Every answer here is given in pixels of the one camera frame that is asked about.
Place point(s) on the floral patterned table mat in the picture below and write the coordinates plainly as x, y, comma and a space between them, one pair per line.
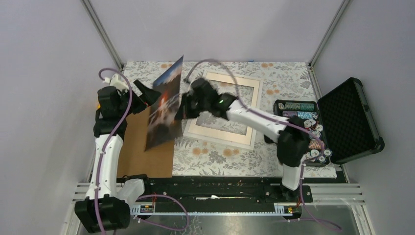
203, 158

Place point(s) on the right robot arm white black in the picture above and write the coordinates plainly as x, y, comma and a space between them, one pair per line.
289, 134

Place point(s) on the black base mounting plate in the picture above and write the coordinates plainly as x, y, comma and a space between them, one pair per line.
205, 186

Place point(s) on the aluminium rail frame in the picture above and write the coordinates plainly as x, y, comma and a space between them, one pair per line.
267, 204

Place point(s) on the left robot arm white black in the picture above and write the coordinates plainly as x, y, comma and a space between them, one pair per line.
104, 207

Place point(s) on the black foam lined case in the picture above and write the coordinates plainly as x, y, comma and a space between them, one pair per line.
342, 119

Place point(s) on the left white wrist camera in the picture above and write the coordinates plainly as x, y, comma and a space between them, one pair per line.
118, 82

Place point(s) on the sunset photo with white mat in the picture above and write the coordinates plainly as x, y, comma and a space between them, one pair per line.
162, 126

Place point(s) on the cream mat board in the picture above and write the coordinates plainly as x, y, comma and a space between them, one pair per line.
233, 136

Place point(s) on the brown backing board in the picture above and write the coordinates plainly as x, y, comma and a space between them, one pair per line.
156, 162

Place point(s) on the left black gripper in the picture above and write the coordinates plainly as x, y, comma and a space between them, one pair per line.
149, 96

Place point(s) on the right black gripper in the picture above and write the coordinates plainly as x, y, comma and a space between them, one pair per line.
184, 112

